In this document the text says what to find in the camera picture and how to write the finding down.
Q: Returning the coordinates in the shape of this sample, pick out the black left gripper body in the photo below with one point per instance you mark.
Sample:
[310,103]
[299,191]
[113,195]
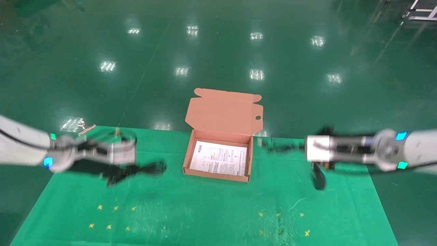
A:
[119,169]

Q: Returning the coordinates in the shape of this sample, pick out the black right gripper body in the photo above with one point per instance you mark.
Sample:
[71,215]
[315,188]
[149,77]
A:
[295,145]

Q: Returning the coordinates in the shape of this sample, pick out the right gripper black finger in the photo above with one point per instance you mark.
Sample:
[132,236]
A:
[273,143]

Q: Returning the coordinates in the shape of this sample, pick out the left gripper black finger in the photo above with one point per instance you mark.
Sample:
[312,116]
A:
[152,168]

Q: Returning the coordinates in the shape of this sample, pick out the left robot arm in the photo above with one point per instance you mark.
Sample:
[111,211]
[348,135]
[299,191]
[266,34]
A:
[20,145]

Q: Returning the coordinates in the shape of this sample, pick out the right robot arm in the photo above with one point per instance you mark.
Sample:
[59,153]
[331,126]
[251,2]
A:
[420,148]

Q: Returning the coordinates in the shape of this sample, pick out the orange cardboard box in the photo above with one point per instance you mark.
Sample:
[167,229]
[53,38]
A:
[222,112]

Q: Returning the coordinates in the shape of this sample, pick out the silver binder clip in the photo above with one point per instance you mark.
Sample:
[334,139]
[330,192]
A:
[87,128]

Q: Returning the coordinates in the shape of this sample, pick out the white printed paper sheet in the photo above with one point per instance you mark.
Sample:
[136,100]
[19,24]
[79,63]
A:
[218,159]

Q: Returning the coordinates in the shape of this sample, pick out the green table mat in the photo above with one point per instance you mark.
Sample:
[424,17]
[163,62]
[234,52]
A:
[205,212]

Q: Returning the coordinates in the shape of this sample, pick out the white metal cart frame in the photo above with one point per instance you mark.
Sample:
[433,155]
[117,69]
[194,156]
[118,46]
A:
[423,15]

